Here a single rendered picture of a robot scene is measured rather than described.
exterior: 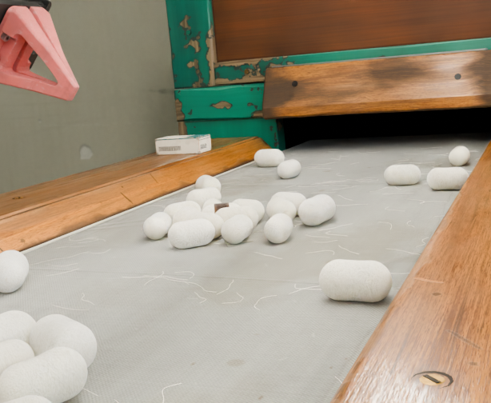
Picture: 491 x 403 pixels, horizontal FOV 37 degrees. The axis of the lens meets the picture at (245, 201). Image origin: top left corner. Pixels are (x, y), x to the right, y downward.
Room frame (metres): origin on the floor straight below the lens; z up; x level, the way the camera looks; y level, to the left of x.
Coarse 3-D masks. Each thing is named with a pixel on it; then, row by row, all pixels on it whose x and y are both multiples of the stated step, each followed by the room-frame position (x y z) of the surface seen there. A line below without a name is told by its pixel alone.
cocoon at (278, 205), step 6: (276, 198) 0.57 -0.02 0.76; (282, 198) 0.57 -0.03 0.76; (270, 204) 0.57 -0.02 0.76; (276, 204) 0.56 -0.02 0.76; (282, 204) 0.55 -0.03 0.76; (288, 204) 0.56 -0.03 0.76; (270, 210) 0.56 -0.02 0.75; (276, 210) 0.55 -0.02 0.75; (282, 210) 0.55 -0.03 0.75; (288, 210) 0.55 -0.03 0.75; (294, 210) 0.56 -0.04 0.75; (270, 216) 0.57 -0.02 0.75; (294, 216) 0.56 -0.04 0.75
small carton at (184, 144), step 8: (168, 136) 0.94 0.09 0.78; (176, 136) 0.93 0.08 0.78; (184, 136) 0.92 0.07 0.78; (192, 136) 0.91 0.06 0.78; (200, 136) 0.90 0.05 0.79; (208, 136) 0.92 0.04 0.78; (160, 144) 0.91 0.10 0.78; (168, 144) 0.91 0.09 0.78; (176, 144) 0.91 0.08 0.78; (184, 144) 0.90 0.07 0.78; (192, 144) 0.90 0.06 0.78; (200, 144) 0.90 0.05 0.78; (208, 144) 0.92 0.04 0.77; (160, 152) 0.91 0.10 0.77; (168, 152) 0.91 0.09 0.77; (176, 152) 0.91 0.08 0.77; (184, 152) 0.90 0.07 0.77; (192, 152) 0.90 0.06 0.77; (200, 152) 0.90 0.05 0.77
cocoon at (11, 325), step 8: (8, 312) 0.32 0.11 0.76; (16, 312) 0.32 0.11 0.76; (24, 312) 0.32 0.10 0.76; (0, 320) 0.31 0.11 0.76; (8, 320) 0.31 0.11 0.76; (16, 320) 0.31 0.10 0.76; (24, 320) 0.32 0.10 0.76; (32, 320) 0.32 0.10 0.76; (0, 328) 0.31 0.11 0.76; (8, 328) 0.31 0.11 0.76; (16, 328) 0.31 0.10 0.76; (24, 328) 0.31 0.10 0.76; (0, 336) 0.30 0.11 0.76; (8, 336) 0.31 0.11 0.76; (16, 336) 0.31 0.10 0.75; (24, 336) 0.31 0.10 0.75
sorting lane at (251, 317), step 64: (256, 192) 0.72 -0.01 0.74; (320, 192) 0.69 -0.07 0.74; (384, 192) 0.66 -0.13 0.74; (448, 192) 0.64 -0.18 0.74; (64, 256) 0.51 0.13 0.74; (128, 256) 0.50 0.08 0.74; (192, 256) 0.48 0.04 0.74; (256, 256) 0.47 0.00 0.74; (320, 256) 0.45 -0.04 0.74; (384, 256) 0.44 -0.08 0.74; (128, 320) 0.36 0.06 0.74; (192, 320) 0.35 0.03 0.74; (256, 320) 0.34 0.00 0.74; (320, 320) 0.34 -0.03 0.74; (128, 384) 0.28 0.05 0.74; (192, 384) 0.27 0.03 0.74; (256, 384) 0.27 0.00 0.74; (320, 384) 0.26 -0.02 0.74
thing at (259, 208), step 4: (236, 200) 0.59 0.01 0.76; (240, 200) 0.58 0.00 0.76; (244, 200) 0.58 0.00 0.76; (248, 200) 0.58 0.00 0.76; (252, 200) 0.58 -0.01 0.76; (256, 200) 0.58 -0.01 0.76; (240, 204) 0.58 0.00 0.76; (244, 204) 0.57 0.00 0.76; (248, 204) 0.57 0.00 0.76; (252, 204) 0.57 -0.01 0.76; (256, 204) 0.57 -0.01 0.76; (260, 204) 0.57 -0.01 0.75; (256, 208) 0.57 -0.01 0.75; (260, 208) 0.57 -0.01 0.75; (260, 212) 0.57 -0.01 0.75; (264, 212) 0.57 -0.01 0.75; (260, 216) 0.57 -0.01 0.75
